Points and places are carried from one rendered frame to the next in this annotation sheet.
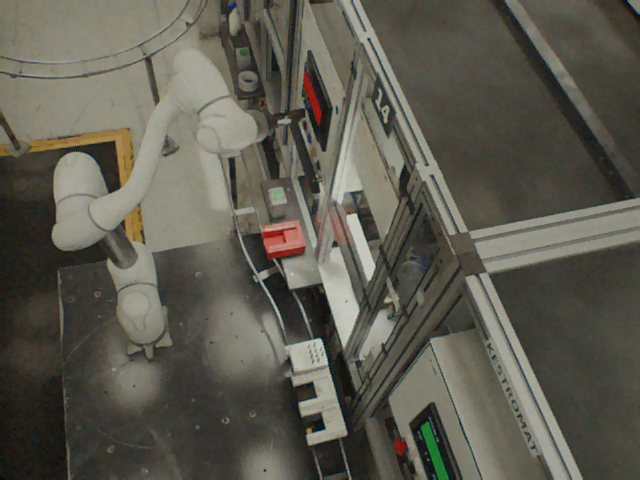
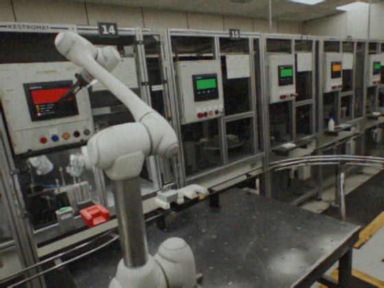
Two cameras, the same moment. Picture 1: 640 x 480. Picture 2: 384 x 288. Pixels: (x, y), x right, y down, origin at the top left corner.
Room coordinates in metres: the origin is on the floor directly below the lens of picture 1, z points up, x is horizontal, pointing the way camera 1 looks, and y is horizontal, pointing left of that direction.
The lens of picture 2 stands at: (0.87, 1.72, 1.62)
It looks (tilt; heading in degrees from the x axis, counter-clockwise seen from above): 13 degrees down; 258
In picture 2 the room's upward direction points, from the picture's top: 6 degrees counter-clockwise
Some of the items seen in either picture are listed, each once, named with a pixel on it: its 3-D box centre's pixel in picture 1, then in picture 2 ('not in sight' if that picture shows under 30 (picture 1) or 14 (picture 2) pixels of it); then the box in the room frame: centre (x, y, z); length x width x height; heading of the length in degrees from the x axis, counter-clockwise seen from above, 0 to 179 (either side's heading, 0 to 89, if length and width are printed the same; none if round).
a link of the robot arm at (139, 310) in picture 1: (139, 312); (175, 262); (0.76, 0.63, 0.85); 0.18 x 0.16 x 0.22; 25
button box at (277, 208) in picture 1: (279, 203); (65, 219); (1.30, 0.19, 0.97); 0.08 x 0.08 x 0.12; 24
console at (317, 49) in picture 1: (349, 98); (44, 105); (1.33, -0.01, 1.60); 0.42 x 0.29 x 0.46; 24
